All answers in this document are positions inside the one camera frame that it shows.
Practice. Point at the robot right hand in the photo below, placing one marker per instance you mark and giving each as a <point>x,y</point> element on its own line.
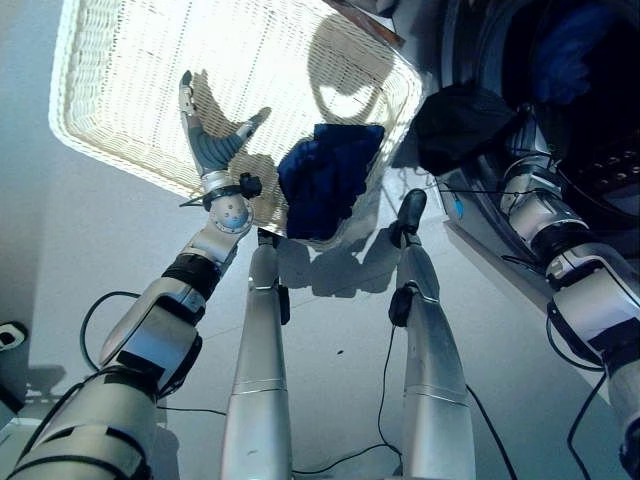
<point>527,137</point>

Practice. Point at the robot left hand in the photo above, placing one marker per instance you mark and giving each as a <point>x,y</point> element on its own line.
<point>212,150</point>

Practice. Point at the black garment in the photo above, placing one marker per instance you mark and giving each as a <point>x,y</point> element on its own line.
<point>455,125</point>

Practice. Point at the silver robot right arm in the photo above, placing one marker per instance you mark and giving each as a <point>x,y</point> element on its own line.
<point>585,300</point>

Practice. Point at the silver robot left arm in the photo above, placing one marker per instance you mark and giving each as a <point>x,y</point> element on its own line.
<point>145,320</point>

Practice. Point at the white front-load washing machine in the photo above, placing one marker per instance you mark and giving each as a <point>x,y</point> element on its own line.
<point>480,240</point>

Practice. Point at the blue garment in drum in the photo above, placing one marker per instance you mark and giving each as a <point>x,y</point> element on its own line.
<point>562,65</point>

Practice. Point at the white wicker laundry basket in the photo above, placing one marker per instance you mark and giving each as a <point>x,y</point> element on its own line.
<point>150,75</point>

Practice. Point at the dark blue crumpled garment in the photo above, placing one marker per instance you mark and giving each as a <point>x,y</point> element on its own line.
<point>325,185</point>

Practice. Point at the dark robot right foot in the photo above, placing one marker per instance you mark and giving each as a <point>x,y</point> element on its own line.
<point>412,210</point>

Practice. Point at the silver robot left leg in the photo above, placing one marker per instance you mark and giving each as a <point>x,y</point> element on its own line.
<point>260,350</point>

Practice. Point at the silver robot leg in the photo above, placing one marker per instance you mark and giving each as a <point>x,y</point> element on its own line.
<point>435,360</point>
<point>260,350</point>

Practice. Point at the silver robot right leg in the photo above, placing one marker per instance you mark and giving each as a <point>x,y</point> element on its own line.
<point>435,360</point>

